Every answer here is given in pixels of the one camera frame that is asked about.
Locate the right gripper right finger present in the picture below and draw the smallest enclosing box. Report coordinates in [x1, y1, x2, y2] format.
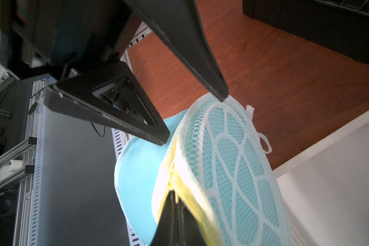
[177, 200, 206, 246]

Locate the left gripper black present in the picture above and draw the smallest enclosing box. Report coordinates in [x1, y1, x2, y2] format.
[0, 1, 170, 146]

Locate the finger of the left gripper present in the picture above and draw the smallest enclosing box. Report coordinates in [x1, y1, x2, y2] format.
[126, 0, 229, 101]

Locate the black plastic toolbox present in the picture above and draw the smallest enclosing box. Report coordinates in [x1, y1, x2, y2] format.
[242, 1, 369, 65]

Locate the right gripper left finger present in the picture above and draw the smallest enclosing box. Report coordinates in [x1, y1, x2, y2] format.
[151, 191, 178, 246]

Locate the teal mesh laundry bag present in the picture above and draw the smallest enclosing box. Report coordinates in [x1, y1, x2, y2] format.
[114, 93, 293, 246]

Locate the white perforated plastic basket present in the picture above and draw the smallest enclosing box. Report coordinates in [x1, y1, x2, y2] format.
[274, 111, 369, 246]

